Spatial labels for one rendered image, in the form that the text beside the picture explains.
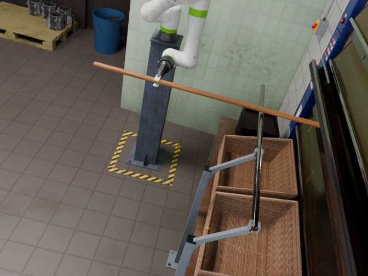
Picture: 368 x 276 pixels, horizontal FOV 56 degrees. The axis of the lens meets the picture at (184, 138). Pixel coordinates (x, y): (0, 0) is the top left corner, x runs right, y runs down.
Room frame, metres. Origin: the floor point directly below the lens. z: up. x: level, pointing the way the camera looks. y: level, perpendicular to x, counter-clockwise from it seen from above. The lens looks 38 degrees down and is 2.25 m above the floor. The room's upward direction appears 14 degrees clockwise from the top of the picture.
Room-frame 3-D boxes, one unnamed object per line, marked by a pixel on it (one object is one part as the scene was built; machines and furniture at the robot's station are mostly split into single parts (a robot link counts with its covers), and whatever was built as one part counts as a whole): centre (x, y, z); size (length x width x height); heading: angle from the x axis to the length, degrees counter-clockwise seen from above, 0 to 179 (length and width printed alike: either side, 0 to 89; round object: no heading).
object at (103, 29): (4.32, 1.31, 0.27); 0.46 x 0.42 x 0.53; 74
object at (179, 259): (1.51, -0.26, 0.59); 1.27 x 0.31 x 1.17; 177
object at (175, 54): (2.13, 0.22, 1.20); 0.14 x 0.13 x 0.11; 178
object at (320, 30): (2.69, -0.79, 1.46); 0.10 x 0.07 x 0.10; 177
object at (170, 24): (2.42, 0.31, 1.36); 0.16 x 0.13 x 0.19; 125
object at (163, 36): (2.48, 0.30, 1.23); 0.26 x 0.15 x 0.06; 1
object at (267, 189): (1.79, -0.51, 0.72); 0.56 x 0.49 x 0.28; 178
